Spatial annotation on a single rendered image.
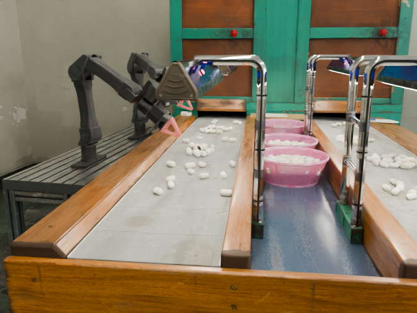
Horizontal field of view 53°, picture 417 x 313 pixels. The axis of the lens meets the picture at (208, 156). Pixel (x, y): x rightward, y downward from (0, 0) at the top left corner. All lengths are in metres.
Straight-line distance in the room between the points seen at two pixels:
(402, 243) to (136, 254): 0.52
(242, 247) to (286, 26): 1.87
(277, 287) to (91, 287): 0.35
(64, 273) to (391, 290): 0.60
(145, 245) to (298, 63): 1.83
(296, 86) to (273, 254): 1.66
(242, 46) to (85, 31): 1.73
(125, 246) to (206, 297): 0.20
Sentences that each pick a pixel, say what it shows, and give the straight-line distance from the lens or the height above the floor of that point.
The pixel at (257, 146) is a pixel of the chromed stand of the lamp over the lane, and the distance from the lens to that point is 1.00.
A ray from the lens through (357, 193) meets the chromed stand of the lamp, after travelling 1.06.
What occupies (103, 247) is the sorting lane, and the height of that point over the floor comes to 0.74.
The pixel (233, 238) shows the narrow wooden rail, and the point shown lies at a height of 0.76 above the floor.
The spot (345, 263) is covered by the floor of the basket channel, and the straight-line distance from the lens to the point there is 0.99.
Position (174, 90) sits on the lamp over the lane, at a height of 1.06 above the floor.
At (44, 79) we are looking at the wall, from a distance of 4.08.
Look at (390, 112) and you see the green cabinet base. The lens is 2.65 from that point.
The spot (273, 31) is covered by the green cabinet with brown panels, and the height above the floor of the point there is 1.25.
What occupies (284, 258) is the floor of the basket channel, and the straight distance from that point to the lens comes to 0.98.
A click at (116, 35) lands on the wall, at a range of 3.72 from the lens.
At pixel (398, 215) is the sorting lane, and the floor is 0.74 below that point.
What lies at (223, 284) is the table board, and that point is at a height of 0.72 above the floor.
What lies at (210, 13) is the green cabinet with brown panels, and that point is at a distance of 2.55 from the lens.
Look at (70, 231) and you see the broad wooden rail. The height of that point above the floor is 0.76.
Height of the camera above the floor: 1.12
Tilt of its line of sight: 14 degrees down
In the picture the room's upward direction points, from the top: straight up
